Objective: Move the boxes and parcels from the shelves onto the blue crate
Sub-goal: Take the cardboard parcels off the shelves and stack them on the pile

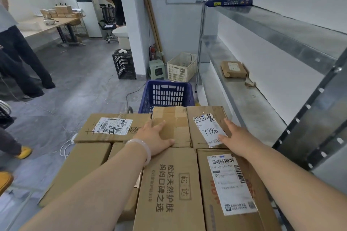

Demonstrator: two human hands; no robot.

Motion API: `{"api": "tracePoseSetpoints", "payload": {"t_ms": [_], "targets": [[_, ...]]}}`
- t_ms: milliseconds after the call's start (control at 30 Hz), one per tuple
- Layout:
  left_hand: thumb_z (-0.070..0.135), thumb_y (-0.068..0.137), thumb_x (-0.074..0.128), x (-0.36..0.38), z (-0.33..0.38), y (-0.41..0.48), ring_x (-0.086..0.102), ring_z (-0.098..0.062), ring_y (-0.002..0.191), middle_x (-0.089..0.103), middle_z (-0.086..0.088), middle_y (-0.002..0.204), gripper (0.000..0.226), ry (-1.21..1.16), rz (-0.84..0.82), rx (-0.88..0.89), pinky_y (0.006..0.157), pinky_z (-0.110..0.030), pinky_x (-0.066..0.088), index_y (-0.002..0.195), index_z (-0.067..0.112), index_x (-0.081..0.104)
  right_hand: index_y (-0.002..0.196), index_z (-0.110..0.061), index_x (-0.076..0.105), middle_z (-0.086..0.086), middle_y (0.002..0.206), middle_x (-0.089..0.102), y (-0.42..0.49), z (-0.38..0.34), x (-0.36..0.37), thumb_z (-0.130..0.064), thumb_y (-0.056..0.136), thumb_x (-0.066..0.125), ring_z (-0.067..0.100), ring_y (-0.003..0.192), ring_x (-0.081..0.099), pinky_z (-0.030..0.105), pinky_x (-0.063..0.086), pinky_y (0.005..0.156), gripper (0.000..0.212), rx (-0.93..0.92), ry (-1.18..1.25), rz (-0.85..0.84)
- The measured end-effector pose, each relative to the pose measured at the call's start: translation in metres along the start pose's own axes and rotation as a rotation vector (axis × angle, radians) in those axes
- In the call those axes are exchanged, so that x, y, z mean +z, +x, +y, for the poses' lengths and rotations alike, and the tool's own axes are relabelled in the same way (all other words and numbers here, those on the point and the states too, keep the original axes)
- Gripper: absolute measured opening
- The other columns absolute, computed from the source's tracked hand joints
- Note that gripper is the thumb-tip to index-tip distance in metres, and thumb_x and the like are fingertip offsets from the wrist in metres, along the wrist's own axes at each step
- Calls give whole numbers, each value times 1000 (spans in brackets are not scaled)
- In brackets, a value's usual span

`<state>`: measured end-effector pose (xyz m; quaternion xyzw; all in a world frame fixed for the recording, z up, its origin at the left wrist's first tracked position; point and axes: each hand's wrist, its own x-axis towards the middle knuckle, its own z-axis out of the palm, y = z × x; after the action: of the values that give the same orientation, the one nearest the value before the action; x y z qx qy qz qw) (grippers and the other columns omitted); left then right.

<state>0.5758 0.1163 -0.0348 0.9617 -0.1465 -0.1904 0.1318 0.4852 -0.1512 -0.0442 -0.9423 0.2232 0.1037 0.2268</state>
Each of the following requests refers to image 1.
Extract person's left hand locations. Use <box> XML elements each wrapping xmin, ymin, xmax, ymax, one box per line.
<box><xmin>140</xmin><ymin>119</ymin><xmax>176</xmax><ymax>157</ymax></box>

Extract person's right hand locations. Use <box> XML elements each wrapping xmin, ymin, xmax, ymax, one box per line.
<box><xmin>218</xmin><ymin>118</ymin><xmax>262</xmax><ymax>158</ymax></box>

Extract box with Chinese print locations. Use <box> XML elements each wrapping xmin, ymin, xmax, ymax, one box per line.
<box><xmin>133</xmin><ymin>148</ymin><xmax>206</xmax><ymax>231</ymax></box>

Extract taped box two labels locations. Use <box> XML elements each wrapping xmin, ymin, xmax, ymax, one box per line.
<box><xmin>108</xmin><ymin>142</ymin><xmax>143</xmax><ymax>222</ymax></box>

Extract cardboard box with white label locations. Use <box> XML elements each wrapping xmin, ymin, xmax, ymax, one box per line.
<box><xmin>197</xmin><ymin>149</ymin><xmax>282</xmax><ymax>231</ymax></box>

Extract box with scribbled label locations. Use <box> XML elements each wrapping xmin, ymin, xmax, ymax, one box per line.
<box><xmin>73</xmin><ymin>113</ymin><xmax>152</xmax><ymax>143</ymax></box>

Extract plain small cardboard box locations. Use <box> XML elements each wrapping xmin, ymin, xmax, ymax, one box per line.
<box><xmin>39</xmin><ymin>142</ymin><xmax>112</xmax><ymax>208</ymax></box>

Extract metal shelving rack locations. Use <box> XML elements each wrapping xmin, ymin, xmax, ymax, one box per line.
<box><xmin>195</xmin><ymin>0</ymin><xmax>347</xmax><ymax>231</ymax></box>

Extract person's right forearm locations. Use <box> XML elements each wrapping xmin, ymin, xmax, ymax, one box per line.
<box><xmin>244</xmin><ymin>145</ymin><xmax>347</xmax><ymax>231</ymax></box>

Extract person's left forearm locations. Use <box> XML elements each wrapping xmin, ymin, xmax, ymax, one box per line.
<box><xmin>19</xmin><ymin>144</ymin><xmax>148</xmax><ymax>231</ymax></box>

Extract dark blue plastic crate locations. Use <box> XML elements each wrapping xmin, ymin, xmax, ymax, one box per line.
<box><xmin>138</xmin><ymin>80</ymin><xmax>196</xmax><ymax>114</ymax></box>

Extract cream plastic basket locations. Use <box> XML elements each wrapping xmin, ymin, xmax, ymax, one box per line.
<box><xmin>167</xmin><ymin>52</ymin><xmax>198</xmax><ymax>82</ymax></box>

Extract green plastic stool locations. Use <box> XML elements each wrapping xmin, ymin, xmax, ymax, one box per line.
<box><xmin>147</xmin><ymin>59</ymin><xmax>166</xmax><ymax>80</ymax></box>

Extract black plastic crate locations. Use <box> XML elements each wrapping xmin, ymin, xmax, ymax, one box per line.
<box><xmin>0</xmin><ymin>99</ymin><xmax>14</xmax><ymax>128</ymax></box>
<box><xmin>112</xmin><ymin>49</ymin><xmax>137</xmax><ymax>80</ymax></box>

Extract office chair with castors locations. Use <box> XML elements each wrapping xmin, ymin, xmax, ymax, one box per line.
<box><xmin>104</xmin><ymin>29</ymin><xmax>119</xmax><ymax>43</ymax></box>

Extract white round chair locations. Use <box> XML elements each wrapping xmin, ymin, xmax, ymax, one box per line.
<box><xmin>112</xmin><ymin>26</ymin><xmax>130</xmax><ymax>49</ymax></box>

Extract wooden poles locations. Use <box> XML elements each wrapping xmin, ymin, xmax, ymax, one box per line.
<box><xmin>143</xmin><ymin>0</ymin><xmax>166</xmax><ymax>62</ymax></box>

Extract yellow shoe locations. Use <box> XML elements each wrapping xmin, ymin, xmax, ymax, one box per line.
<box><xmin>15</xmin><ymin>145</ymin><xmax>33</xmax><ymax>160</ymax></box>

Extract blue packet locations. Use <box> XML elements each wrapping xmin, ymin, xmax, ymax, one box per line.
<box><xmin>205</xmin><ymin>0</ymin><xmax>253</xmax><ymax>7</ymax></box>

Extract white standing air conditioner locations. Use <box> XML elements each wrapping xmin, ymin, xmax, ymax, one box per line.
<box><xmin>65</xmin><ymin>0</ymin><xmax>102</xmax><ymax>39</ymax></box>

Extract long wooden work table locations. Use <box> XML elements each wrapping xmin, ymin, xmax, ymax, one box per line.
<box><xmin>20</xmin><ymin>17</ymin><xmax>87</xmax><ymax>47</ymax></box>

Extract pile of small parcels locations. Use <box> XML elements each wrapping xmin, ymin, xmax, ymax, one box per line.
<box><xmin>40</xmin><ymin>5</ymin><xmax>83</xmax><ymax>19</ymax></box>

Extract translucent white bracelet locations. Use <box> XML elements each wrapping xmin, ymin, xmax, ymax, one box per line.
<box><xmin>124</xmin><ymin>138</ymin><xmax>152</xmax><ymax>166</ymax></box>

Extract dark red cable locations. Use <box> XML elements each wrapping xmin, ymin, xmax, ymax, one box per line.
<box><xmin>126</xmin><ymin>83</ymin><xmax>147</xmax><ymax>103</ymax></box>

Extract white power cable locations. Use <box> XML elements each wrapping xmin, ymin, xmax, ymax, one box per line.
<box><xmin>59</xmin><ymin>133</ymin><xmax>78</xmax><ymax>160</ymax></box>

